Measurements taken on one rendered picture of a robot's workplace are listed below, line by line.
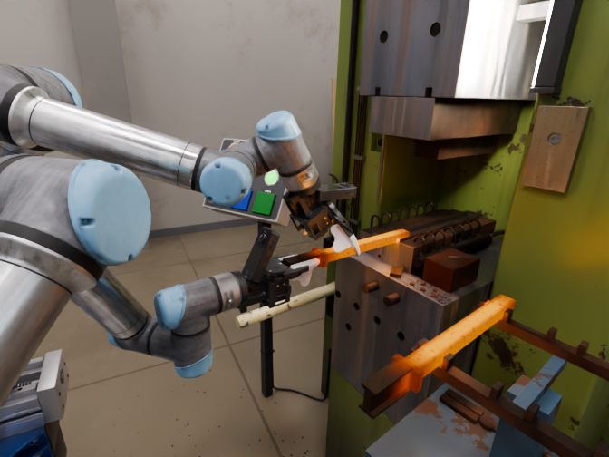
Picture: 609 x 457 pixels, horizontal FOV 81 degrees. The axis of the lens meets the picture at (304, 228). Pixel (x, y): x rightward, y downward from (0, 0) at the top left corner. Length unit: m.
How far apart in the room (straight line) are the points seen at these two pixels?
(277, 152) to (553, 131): 0.57
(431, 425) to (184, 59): 3.36
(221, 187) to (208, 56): 3.18
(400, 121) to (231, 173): 0.54
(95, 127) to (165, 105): 3.01
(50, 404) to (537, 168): 1.17
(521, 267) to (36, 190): 0.95
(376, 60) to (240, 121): 2.84
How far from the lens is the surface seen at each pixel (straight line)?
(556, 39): 0.93
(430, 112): 0.92
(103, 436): 1.94
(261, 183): 1.29
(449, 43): 0.91
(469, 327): 0.71
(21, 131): 0.69
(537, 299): 1.03
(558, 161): 0.93
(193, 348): 0.75
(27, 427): 1.05
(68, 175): 0.46
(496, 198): 1.39
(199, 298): 0.70
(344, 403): 1.39
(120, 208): 0.46
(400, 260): 1.03
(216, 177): 0.57
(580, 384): 1.08
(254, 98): 3.82
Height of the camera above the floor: 1.37
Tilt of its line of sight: 20 degrees down
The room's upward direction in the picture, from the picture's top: 1 degrees clockwise
